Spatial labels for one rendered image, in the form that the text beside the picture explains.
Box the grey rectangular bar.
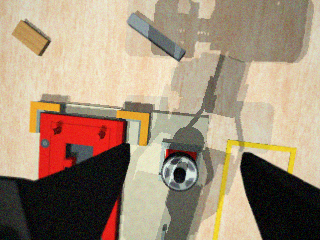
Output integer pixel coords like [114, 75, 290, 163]
[126, 13, 185, 62]

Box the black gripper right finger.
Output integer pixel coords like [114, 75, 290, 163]
[239, 152, 320, 240]

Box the tan wooden block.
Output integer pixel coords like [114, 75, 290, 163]
[12, 20, 50, 56]

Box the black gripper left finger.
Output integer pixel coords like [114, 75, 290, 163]
[0, 143, 130, 240]

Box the black wheel with grey hub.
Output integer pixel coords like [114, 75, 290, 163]
[161, 152, 199, 192]

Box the yellow rectangular outline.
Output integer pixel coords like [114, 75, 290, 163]
[212, 140, 297, 240]

